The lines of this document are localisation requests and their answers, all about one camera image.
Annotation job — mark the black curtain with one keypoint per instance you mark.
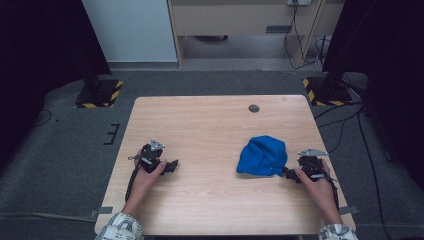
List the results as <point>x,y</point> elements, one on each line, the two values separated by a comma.
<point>393,66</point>
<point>40,66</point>

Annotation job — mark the grey label on desk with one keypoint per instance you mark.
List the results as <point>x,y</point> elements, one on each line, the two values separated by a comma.
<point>279,29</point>

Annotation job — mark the grey round table grommet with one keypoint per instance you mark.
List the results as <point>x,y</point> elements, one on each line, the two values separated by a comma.
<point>254,108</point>

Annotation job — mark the white cabinet panel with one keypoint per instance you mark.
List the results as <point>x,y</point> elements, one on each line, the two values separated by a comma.
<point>130,30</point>

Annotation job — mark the grey tape piece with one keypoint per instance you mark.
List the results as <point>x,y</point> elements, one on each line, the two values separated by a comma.
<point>101,211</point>
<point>348,210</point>

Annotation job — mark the blue cloth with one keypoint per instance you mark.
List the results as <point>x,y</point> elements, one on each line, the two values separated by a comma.
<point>263,156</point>

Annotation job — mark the person's right hand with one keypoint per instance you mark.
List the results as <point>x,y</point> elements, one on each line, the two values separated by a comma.
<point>320,193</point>

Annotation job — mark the light wooden desk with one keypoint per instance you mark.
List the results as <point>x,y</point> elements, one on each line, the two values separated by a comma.
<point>233,18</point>

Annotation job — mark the white power strip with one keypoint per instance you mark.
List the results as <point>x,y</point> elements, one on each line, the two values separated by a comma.
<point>299,2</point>

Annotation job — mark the person's left hand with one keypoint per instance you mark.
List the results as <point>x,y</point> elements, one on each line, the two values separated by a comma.
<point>145,183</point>

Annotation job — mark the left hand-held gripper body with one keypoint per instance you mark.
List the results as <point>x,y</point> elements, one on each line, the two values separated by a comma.
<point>151,156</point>

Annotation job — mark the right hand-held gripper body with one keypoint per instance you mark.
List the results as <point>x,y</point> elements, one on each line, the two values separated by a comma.
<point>313,166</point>

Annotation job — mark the black stand with striped base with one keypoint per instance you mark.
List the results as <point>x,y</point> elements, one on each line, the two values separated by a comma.
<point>100,95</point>
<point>328,93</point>

